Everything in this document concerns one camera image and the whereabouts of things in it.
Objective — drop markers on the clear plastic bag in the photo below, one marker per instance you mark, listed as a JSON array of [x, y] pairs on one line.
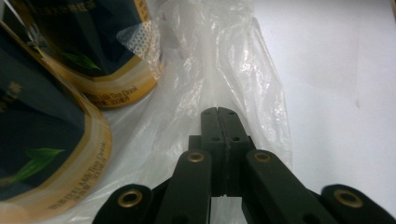
[[193, 77]]

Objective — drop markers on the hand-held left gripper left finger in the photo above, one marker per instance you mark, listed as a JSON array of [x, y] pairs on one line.
[[211, 146]]

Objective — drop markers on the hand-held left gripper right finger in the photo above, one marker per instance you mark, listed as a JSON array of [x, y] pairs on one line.
[[235, 140]]

